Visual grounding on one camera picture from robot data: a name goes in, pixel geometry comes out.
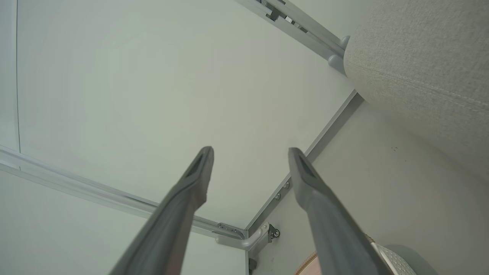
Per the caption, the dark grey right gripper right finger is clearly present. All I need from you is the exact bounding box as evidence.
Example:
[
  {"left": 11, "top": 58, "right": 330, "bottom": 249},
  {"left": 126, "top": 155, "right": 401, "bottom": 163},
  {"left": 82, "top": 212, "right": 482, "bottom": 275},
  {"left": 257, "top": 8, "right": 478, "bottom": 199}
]
[{"left": 288, "top": 147, "right": 392, "bottom": 275}]

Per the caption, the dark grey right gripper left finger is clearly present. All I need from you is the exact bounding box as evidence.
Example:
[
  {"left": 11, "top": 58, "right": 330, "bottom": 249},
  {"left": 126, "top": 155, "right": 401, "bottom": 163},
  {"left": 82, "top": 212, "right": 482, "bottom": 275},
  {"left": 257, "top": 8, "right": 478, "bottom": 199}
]
[{"left": 109, "top": 146, "right": 215, "bottom": 275}]

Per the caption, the light grey fabric sofa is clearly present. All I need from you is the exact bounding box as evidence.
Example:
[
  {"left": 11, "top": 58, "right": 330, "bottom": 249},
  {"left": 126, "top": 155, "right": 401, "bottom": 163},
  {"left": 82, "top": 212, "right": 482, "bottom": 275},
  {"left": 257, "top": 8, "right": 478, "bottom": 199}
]
[{"left": 343, "top": 0, "right": 489, "bottom": 184}]

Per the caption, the white perforated laundry basket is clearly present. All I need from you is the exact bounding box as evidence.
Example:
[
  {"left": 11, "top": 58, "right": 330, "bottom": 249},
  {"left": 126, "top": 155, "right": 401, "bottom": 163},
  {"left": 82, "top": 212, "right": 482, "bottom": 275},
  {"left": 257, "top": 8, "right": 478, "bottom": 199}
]
[{"left": 294, "top": 234, "right": 419, "bottom": 275}]

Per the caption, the grey wall base rail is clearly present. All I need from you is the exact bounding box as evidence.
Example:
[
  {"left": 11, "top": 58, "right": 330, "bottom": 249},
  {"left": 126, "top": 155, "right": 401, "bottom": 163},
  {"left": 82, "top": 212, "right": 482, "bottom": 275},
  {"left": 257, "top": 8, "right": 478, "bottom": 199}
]
[{"left": 244, "top": 90, "right": 364, "bottom": 233}]

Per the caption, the grey partition frame with tube foot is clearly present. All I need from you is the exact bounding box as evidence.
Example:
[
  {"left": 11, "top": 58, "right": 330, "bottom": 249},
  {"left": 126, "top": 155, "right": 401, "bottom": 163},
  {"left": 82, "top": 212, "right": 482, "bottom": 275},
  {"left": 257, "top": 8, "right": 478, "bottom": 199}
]
[{"left": 0, "top": 144, "right": 270, "bottom": 251}]

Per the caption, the grey aluminium partition post frame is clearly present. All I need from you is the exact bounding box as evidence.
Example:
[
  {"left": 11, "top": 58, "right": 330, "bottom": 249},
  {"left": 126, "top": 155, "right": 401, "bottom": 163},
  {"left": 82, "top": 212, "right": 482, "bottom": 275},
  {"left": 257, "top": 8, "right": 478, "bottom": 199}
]
[{"left": 235, "top": 0, "right": 350, "bottom": 75}]

